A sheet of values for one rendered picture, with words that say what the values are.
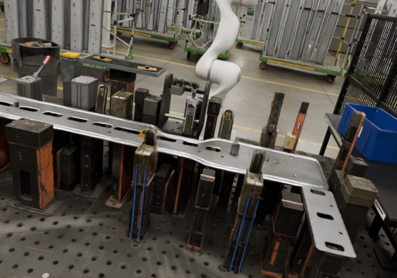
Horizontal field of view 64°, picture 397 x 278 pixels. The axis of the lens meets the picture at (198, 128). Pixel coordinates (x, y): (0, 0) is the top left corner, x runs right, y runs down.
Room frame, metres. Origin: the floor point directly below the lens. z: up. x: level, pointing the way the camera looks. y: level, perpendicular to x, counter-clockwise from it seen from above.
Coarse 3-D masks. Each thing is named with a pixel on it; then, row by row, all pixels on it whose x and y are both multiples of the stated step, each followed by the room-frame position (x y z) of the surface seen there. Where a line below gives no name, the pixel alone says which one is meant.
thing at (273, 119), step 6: (276, 96) 1.15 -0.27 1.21; (282, 96) 1.15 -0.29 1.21; (276, 102) 1.18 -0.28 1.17; (282, 102) 1.17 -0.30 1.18; (276, 108) 1.18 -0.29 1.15; (270, 114) 1.17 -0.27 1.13; (276, 114) 1.17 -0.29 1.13; (270, 120) 1.16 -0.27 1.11; (276, 120) 1.16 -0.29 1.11; (276, 126) 1.16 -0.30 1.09
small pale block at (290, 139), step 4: (288, 136) 1.13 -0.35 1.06; (292, 136) 1.14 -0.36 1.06; (288, 140) 1.13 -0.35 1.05; (292, 140) 1.12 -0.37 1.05; (284, 144) 1.13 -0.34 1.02; (288, 144) 1.12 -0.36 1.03; (292, 144) 1.12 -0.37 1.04; (284, 148) 1.13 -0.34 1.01; (288, 148) 1.12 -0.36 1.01; (292, 148) 1.12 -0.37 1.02; (288, 152) 1.13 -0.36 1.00; (276, 184) 1.13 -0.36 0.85; (280, 184) 1.13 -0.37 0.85; (276, 188) 1.13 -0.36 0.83; (276, 192) 1.13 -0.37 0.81; (272, 196) 1.13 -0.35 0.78; (276, 196) 1.13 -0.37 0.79; (272, 200) 1.13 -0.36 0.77; (272, 204) 1.13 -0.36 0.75; (268, 208) 1.13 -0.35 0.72; (272, 208) 1.13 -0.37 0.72; (268, 212) 1.12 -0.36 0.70; (272, 212) 1.12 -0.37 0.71
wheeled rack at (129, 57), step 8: (0, 0) 4.90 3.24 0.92; (0, 40) 4.81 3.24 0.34; (120, 40) 5.54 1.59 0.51; (0, 48) 4.66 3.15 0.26; (8, 48) 4.69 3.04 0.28; (128, 48) 5.39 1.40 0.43; (0, 56) 4.74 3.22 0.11; (8, 56) 4.76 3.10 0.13; (80, 56) 4.75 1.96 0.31; (112, 56) 5.21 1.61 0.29; (120, 56) 5.20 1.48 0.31; (128, 56) 5.44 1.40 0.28; (88, 64) 4.63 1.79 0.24; (104, 72) 4.66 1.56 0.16; (104, 80) 4.63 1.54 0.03
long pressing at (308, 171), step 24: (0, 96) 1.19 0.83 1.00; (48, 120) 1.05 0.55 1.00; (72, 120) 1.09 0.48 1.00; (96, 120) 1.12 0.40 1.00; (120, 120) 1.16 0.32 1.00; (168, 144) 1.02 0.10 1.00; (216, 144) 1.09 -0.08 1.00; (240, 144) 1.12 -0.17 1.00; (216, 168) 0.92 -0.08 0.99; (240, 168) 0.94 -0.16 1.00; (264, 168) 0.96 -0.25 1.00; (288, 168) 0.99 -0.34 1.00; (312, 168) 1.02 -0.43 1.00
